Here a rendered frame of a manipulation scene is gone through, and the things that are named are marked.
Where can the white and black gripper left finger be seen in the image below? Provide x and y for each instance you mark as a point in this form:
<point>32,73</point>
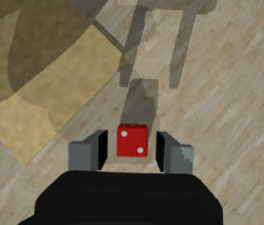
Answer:
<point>89,154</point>

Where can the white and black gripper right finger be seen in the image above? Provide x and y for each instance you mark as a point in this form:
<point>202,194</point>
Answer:
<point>171,156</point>

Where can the red die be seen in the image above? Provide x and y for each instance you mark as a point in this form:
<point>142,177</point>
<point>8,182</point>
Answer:
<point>132,140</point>

